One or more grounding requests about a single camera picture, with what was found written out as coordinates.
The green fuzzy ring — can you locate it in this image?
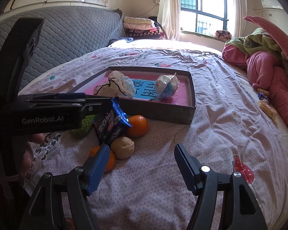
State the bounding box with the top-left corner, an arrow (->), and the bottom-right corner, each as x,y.
69,114 -> 98,139

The grey cardboard box tray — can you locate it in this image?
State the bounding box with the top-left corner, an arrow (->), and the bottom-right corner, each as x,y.
70,67 -> 196,125

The biscuit packet on bed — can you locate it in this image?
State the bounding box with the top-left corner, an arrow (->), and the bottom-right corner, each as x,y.
257,99 -> 277,120

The orange tangerine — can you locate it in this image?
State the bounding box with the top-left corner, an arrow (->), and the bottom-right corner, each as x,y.
127,115 -> 149,138
88,145 -> 116,173

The small golden snack packet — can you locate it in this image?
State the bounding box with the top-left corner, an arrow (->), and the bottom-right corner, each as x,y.
257,88 -> 270,96

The white red snack bag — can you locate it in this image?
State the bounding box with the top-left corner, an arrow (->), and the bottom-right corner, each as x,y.
155,73 -> 180,100

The right cream curtain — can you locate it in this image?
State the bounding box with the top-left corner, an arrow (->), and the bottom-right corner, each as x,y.
233,0 -> 248,37

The grey quilted headboard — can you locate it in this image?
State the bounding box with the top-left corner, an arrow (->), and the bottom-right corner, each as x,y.
0,6 -> 125,88

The pink quilted cover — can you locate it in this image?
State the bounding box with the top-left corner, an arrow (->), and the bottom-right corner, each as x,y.
243,16 -> 288,61

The pink crumpled duvet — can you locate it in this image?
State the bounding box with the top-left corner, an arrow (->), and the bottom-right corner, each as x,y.
222,45 -> 288,128

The pink blue book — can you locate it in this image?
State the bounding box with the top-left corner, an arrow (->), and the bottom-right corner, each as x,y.
76,71 -> 189,106

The folded blanket stack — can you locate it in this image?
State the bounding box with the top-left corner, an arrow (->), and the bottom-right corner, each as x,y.
123,17 -> 167,40

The green blanket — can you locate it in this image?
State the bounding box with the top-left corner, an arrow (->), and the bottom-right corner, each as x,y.
222,28 -> 288,76

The beige mesh pouch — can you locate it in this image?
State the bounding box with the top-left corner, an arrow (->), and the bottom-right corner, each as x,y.
94,71 -> 136,98

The white air conditioner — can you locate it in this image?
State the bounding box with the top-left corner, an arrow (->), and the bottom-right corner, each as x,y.
261,0 -> 283,9

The beige twine ball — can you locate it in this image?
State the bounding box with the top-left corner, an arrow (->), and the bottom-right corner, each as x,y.
111,136 -> 135,159

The person's left hand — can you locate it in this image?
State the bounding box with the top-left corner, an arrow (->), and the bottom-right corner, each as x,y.
19,133 -> 45,178

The floral cushion on sill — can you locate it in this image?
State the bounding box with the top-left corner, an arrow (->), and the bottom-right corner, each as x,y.
214,30 -> 232,42

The blue snack wrapper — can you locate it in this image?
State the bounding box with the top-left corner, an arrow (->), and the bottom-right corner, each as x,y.
257,92 -> 269,101

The left cream curtain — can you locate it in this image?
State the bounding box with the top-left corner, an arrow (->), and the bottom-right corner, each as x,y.
154,0 -> 181,41

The cream curtain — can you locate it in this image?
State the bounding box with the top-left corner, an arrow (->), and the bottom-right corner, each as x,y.
154,0 -> 181,41
233,0 -> 248,37

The blue Oreo cookie pack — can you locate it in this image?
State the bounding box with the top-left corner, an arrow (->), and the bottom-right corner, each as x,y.
94,97 -> 132,146

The window with dark frame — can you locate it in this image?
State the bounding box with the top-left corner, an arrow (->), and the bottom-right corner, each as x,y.
180,0 -> 228,36

